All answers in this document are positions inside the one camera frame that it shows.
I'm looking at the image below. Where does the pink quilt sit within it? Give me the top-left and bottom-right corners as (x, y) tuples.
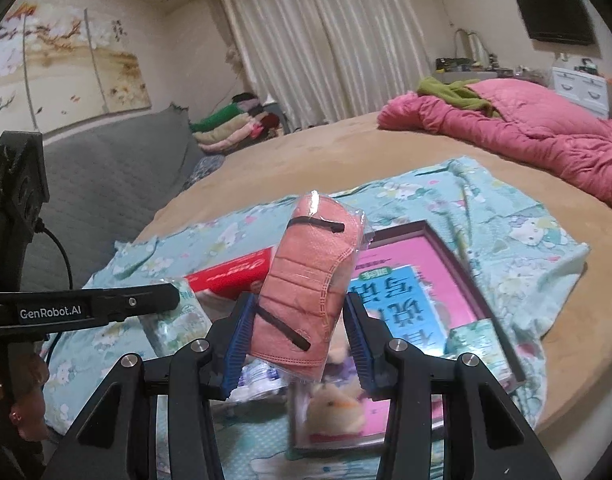
(376, 79), (612, 216)

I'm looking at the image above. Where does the beige round bed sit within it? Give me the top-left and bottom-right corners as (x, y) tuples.
(133, 110), (612, 431)

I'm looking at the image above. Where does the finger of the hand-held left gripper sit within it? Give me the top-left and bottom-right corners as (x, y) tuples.
(0, 282), (181, 337)

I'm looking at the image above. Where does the white blue plastic packet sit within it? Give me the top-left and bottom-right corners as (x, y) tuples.
(226, 360), (292, 403)

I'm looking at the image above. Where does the dark floral cloth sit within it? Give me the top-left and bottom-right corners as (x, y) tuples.
(183, 155), (227, 190)

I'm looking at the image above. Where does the black wall television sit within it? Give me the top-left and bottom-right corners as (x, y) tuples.
(512, 0), (597, 47)

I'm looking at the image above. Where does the stack of folded clothes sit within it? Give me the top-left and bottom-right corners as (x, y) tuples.
(188, 92), (287, 156)

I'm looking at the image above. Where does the white drawer cabinet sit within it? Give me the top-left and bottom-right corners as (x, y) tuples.
(551, 66), (612, 120)

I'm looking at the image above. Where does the blossom wall painting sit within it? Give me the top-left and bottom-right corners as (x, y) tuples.
(0, 2), (153, 133)

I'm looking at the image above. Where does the light blue cartoon cat blanket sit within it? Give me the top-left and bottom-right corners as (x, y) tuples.
(43, 157), (592, 480)

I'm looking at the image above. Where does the green cloth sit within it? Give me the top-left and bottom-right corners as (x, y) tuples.
(417, 76), (502, 118)

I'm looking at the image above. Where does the pink face mask pack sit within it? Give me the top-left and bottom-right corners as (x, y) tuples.
(248, 190), (369, 383)

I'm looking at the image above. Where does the cream teddy bear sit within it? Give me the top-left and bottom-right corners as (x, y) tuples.
(306, 340), (367, 436)

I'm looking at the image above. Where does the lilac satin scrunchie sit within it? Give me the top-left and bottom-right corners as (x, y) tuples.
(331, 355), (362, 386)

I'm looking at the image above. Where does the green floral tissue pack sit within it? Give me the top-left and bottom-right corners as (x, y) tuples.
(146, 280), (212, 356)

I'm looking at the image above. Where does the white curtain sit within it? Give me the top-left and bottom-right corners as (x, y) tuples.
(213, 0), (432, 133)

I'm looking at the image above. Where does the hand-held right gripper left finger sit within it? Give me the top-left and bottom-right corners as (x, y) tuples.
(36, 292), (259, 480)

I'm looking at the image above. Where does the red and white box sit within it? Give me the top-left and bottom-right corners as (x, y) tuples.
(185, 246), (279, 311)

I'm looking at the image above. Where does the black cable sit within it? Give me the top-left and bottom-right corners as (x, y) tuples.
(33, 222), (74, 361)

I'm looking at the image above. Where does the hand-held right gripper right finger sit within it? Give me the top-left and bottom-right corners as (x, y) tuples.
(343, 290), (562, 480)

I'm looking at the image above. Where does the person's left hand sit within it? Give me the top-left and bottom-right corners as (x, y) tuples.
(0, 355), (52, 443)

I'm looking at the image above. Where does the shallow pink purple-rimmed box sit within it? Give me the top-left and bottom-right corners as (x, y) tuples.
(291, 220), (527, 453)

